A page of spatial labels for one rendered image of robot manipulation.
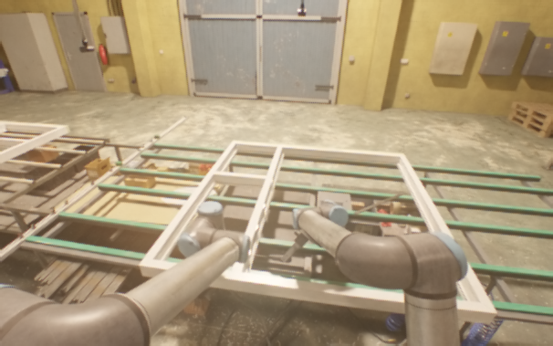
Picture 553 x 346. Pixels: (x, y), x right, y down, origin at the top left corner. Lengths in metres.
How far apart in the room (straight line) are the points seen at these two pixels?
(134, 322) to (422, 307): 0.56
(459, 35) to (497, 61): 1.10
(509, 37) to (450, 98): 1.63
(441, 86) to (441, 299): 7.47
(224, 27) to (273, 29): 1.24
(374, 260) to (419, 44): 7.21
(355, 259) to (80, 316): 0.50
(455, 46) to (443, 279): 7.22
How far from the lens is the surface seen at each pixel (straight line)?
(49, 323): 0.47
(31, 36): 10.26
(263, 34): 7.43
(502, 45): 8.15
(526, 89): 8.94
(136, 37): 8.38
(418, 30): 7.65
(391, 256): 0.64
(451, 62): 7.77
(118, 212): 2.33
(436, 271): 0.69
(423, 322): 0.74
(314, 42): 7.29
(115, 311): 0.47
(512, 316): 1.59
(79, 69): 10.20
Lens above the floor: 1.89
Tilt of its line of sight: 29 degrees down
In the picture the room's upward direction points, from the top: 1 degrees clockwise
